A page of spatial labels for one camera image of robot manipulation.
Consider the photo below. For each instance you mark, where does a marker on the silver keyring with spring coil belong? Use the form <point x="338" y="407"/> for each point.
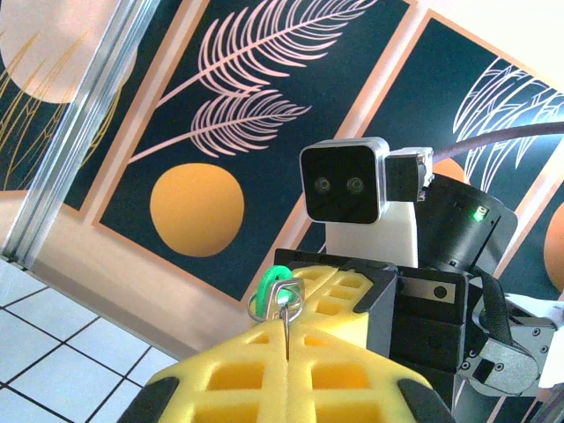
<point x="274" y="295"/>

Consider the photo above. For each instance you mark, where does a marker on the aluminium corner post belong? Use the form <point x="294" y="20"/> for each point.
<point x="83" y="119"/>

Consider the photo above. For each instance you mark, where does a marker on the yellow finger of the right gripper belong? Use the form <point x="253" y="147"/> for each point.
<point x="343" y="326"/>
<point x="319" y="288"/>

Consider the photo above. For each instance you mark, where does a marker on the green key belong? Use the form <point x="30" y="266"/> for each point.
<point x="264" y="282"/>

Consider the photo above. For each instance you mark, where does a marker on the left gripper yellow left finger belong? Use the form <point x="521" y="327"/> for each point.
<point x="269" y="348"/>

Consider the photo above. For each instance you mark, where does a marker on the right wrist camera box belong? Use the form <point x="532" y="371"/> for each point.
<point x="343" y="185"/>

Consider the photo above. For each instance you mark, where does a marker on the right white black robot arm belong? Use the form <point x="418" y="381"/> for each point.
<point x="506" y="361"/>

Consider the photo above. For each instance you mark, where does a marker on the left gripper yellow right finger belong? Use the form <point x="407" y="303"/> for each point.
<point x="304" y="357"/>

